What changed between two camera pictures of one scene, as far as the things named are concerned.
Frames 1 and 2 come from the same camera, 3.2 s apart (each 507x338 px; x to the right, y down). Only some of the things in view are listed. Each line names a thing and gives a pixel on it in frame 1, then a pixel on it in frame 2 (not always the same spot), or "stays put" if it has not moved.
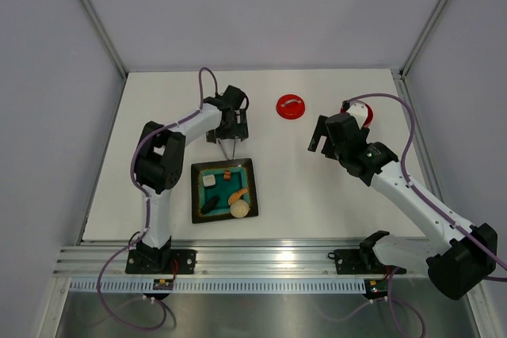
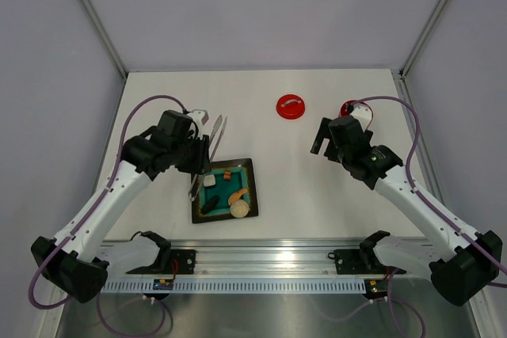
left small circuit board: x=163 y=284 stays put
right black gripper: x=322 y=130 stays put
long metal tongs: x=224 y=151 to x=211 y=136
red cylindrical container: x=369 y=112 stays put
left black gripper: x=239 y=128 to x=201 y=164
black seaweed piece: x=210 y=204 stays put
